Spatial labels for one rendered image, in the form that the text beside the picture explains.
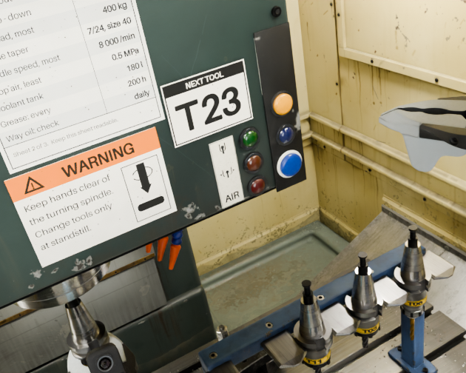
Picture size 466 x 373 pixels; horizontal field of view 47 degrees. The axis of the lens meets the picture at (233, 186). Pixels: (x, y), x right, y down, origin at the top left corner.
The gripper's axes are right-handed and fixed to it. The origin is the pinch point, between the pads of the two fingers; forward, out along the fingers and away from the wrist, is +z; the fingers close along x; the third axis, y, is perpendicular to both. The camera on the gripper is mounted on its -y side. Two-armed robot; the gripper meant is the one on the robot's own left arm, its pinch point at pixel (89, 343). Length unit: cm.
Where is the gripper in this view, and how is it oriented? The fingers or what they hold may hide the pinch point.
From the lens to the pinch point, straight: 95.8
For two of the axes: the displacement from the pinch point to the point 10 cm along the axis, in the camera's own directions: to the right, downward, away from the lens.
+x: 8.6, -3.7, 3.5
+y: 1.6, 8.5, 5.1
